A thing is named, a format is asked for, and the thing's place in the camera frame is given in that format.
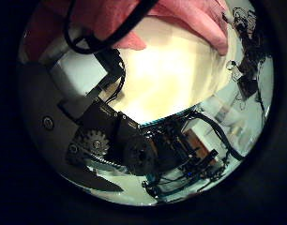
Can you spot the orange button-up shirt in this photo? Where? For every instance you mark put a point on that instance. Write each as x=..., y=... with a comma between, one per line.
x=187, y=18

